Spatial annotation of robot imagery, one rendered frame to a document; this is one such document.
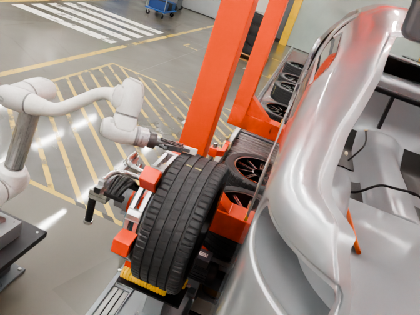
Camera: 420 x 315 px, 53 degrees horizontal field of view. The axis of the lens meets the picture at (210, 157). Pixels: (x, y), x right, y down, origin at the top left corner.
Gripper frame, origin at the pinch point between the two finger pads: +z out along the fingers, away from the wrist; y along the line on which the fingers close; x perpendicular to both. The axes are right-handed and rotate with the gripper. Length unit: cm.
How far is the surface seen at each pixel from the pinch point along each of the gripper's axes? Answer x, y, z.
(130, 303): -96, -12, 0
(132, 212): -27.4, 20.2, -20.2
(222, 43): 51, -35, 7
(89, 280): -114, -51, -21
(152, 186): -13.7, 20.7, -15.3
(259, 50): 57, -212, 88
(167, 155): -7.2, -7.3, -7.5
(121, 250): -42, 28, -21
